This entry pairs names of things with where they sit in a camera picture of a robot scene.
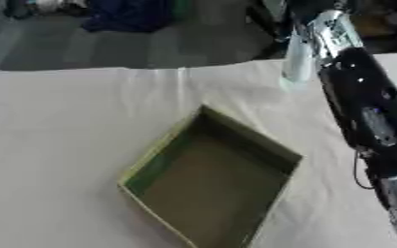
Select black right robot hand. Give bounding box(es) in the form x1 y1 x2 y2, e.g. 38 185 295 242
315 46 397 179

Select clear plastic bottle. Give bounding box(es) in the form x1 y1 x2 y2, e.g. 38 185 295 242
278 8 365 94

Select cardboard box with green inside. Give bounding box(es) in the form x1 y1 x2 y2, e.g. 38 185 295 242
115 104 306 248

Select black chair legs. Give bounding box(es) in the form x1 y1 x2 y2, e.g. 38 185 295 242
244 0 293 60

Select dark blue bag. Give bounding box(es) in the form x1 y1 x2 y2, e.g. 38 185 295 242
79 0 177 34

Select dark bag with white item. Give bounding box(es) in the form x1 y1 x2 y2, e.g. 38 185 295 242
2 0 92 19

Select thin black cable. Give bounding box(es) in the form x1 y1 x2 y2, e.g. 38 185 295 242
351 150 377 191

